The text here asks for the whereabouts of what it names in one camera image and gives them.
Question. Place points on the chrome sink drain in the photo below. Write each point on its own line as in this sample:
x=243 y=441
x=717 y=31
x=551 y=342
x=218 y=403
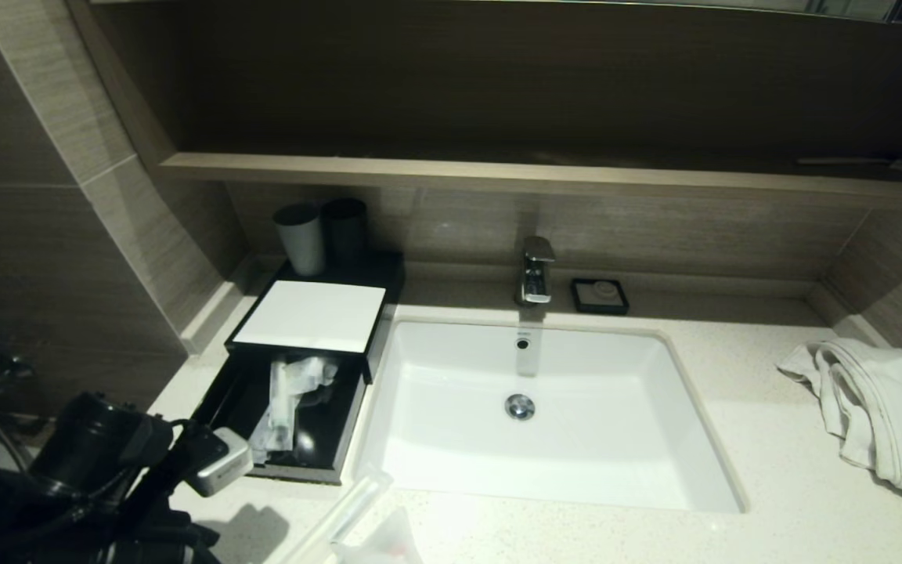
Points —
x=520 y=406

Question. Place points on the wooden wall shelf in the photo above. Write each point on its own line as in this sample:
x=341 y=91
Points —
x=498 y=174

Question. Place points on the round white soap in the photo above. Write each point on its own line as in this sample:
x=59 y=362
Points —
x=601 y=293

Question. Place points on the black square soap dish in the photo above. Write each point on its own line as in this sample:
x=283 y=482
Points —
x=578 y=301

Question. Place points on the black cup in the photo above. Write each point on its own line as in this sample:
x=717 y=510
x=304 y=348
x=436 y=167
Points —
x=345 y=231

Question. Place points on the toothbrush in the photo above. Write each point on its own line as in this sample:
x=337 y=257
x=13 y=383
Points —
x=288 y=407

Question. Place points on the black glossy drawer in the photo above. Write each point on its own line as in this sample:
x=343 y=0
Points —
x=326 y=439

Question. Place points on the white sachet with red print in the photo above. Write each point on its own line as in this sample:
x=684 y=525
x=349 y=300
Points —
x=388 y=544

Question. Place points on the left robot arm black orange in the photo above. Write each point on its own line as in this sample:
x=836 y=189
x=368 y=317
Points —
x=83 y=454

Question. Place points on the clear plastic tube package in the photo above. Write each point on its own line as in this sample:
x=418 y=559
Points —
x=341 y=513

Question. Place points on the chrome faucet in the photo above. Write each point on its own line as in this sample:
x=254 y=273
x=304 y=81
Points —
x=535 y=270

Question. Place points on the white crumpled towel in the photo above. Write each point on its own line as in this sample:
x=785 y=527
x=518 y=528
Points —
x=889 y=415

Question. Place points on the white rectangular sink basin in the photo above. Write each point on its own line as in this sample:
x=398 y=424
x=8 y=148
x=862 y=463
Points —
x=592 y=439

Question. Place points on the grey cup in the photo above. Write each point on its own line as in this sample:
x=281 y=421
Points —
x=300 y=239

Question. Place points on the black box with white lid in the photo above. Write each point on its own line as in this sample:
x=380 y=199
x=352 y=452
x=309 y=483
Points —
x=318 y=313

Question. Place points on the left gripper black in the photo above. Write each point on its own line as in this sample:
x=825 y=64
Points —
x=161 y=540

